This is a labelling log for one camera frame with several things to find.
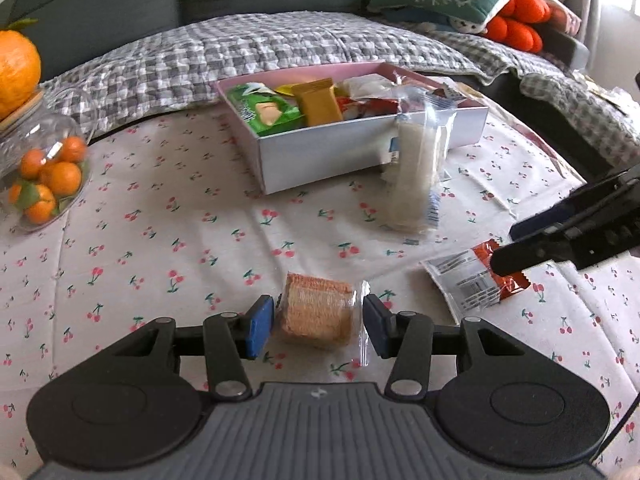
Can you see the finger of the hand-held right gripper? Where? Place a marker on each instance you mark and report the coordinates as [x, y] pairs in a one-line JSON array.
[[535, 224], [520, 255]]

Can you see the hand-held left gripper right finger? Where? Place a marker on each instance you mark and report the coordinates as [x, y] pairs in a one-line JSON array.
[[377, 325]]

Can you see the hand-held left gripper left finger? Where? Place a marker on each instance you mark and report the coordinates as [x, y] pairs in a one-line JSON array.
[[260, 325]]

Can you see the orange packet with white label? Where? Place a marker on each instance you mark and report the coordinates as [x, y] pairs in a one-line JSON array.
[[475, 277]]

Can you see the clear brown cracker packet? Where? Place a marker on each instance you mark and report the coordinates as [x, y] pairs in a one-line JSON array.
[[317, 310]]

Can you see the clear rice cracker packet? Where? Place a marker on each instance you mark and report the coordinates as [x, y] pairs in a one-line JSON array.
[[415, 170]]

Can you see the pink cardboard box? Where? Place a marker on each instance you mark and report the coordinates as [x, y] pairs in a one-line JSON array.
[[325, 150]]

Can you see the red white snack packet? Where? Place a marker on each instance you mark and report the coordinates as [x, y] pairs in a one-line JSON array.
[[365, 107]]

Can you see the clear wrapped snack packet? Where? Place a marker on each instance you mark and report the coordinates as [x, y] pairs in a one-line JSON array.
[[452, 91]]

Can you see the cherry print tablecloth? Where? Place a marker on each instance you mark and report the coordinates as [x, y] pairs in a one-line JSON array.
[[150, 210]]

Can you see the orange plush toy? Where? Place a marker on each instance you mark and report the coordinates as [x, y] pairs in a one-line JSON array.
[[520, 20]]

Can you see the white plush toy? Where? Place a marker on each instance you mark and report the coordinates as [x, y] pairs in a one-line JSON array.
[[465, 25]]

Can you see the green chip snack packet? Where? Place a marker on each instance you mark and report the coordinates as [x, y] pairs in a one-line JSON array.
[[265, 110]]

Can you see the white wrapped snack bar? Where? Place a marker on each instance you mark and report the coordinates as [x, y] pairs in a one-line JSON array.
[[367, 85]]

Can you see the orange-brown snack packet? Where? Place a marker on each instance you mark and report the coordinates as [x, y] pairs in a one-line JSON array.
[[320, 102]]

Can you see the yellow snack packet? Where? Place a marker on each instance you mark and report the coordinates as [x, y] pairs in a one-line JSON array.
[[286, 90]]

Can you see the bunch of small mandarins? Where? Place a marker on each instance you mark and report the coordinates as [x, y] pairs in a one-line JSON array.
[[55, 180]]

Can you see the grey checked blanket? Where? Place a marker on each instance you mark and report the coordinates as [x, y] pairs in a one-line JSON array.
[[200, 60]]

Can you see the glass jar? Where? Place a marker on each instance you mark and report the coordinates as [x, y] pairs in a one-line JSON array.
[[50, 135]]

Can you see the wooden jar lid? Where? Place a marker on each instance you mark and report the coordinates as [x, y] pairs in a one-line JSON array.
[[22, 107]]

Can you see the large orange decoration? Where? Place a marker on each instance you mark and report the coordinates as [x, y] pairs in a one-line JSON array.
[[15, 70]]

